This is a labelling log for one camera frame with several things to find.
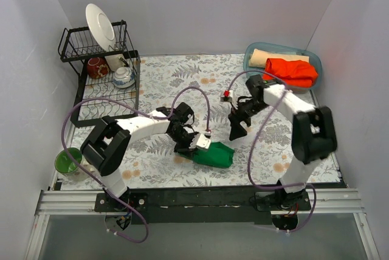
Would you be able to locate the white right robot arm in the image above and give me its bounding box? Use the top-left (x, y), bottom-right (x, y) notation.
top-left (221, 75), bottom-right (337, 210)

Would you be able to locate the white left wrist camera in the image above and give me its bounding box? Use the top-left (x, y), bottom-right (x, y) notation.
top-left (193, 133), bottom-right (212, 151)

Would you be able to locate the floral table mat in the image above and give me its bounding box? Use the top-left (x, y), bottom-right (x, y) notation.
top-left (60, 54), bottom-right (341, 190)

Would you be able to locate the green floral mug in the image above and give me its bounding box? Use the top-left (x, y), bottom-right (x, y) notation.
top-left (55, 148), bottom-right (91, 182)

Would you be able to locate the white blue teapot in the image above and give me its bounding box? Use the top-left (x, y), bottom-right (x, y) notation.
top-left (112, 67), bottom-right (135, 89)

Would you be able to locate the red floral bowl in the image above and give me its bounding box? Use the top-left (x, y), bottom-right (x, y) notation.
top-left (86, 57), bottom-right (110, 79)

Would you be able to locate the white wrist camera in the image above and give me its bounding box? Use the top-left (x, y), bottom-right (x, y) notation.
top-left (220, 90), bottom-right (234, 104)
top-left (193, 133), bottom-right (212, 151)

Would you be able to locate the black wire dish rack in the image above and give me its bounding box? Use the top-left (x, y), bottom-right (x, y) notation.
top-left (57, 20), bottom-right (140, 128)

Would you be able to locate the white cup in rack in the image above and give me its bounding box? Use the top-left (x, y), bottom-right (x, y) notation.
top-left (105, 50), bottom-right (130, 72)

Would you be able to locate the clear blue plastic bin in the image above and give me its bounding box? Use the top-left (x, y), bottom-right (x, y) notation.
top-left (243, 42), bottom-right (323, 90)

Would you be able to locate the green t shirt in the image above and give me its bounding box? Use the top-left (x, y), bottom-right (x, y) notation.
top-left (174, 142), bottom-right (235, 168)

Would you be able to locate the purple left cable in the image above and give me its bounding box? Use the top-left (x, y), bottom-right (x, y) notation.
top-left (61, 86), bottom-right (212, 243)

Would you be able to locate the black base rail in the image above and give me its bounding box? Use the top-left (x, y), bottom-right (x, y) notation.
top-left (94, 184), bottom-right (311, 226)

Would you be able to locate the orange rolled t shirt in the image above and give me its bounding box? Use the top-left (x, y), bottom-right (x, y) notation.
top-left (265, 58), bottom-right (318, 88)

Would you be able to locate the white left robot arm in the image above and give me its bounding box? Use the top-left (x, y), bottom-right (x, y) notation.
top-left (81, 103), bottom-right (210, 211)

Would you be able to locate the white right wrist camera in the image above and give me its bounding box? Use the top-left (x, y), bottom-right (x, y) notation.
top-left (220, 90), bottom-right (234, 104)

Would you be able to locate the beige rolled t shirt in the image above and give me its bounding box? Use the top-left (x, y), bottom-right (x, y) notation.
top-left (248, 49), bottom-right (309, 67)

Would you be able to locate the white plate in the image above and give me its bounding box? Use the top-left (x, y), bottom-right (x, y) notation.
top-left (85, 4), bottom-right (115, 52)

